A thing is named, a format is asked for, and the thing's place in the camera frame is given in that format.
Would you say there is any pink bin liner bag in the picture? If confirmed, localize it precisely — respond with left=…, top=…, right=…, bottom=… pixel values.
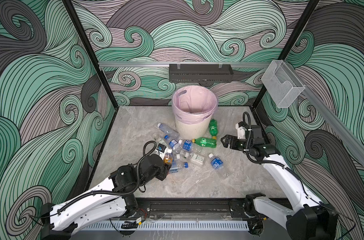
left=172, top=86, right=219, bottom=125

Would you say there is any clear bottle white cap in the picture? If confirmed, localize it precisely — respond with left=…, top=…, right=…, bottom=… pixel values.
left=157, top=123, right=180, bottom=140

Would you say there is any white slotted cable duct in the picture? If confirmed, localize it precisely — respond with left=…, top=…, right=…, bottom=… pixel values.
left=84, top=220, right=249, bottom=232

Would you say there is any clear bottle blue striped label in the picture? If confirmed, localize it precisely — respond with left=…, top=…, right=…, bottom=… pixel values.
left=164, top=135, right=182, bottom=154

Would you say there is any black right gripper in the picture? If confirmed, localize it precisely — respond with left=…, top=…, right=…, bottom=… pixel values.
left=221, top=134, right=254, bottom=154

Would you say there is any aluminium rail right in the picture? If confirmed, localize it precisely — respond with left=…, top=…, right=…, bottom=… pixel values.
left=287, top=64, right=364, bottom=167

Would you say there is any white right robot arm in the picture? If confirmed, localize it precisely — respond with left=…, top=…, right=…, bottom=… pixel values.
left=221, top=112, right=340, bottom=240

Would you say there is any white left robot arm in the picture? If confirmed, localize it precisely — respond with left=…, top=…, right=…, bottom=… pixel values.
left=39, top=141, right=171, bottom=240

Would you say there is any blue label bottle white cap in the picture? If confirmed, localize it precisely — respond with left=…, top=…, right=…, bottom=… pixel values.
left=208, top=153, right=230, bottom=179

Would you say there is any black wall tray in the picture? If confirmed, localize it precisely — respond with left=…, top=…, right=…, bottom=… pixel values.
left=169, top=64, right=234, bottom=84

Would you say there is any black frame post right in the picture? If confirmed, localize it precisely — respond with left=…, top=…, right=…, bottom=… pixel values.
left=250, top=0, right=320, bottom=111

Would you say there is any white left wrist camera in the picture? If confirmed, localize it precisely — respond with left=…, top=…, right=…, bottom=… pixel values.
left=156, top=143, right=168, bottom=158

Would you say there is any clear acrylic wall holder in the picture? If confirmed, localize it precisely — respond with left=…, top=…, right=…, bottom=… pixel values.
left=262, top=60, right=305, bottom=109

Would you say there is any black frame post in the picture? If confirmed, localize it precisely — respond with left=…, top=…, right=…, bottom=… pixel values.
left=250, top=0, right=320, bottom=111
left=62, top=0, right=119, bottom=112

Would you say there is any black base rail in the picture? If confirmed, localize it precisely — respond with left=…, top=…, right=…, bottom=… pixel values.
left=133, top=197, right=294, bottom=220

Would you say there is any clear bottle green white label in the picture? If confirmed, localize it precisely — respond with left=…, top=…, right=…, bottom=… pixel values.
left=153, top=133, right=168, bottom=147

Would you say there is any aluminium rail back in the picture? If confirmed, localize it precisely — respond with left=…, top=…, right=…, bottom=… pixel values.
left=98, top=61, right=271, bottom=69

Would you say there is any aluminium rail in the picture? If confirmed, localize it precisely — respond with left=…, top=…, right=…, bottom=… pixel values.
left=98, top=61, right=271, bottom=69
left=287, top=64, right=364, bottom=167

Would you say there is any black frame post left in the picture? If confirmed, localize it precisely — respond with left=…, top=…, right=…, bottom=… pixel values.
left=62, top=0, right=119, bottom=112

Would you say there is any green bottle yellow cap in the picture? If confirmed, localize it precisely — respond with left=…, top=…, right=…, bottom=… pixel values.
left=192, top=137, right=217, bottom=149

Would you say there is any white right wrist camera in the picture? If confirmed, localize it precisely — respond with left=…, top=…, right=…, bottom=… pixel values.
left=236, top=122, right=247, bottom=139

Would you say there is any cream ribbed trash bin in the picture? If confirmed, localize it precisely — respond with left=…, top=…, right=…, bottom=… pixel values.
left=175, top=116, right=212, bottom=140

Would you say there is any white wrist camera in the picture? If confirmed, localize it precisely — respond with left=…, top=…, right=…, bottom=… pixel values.
left=236, top=122, right=247, bottom=139
left=156, top=143, right=168, bottom=158

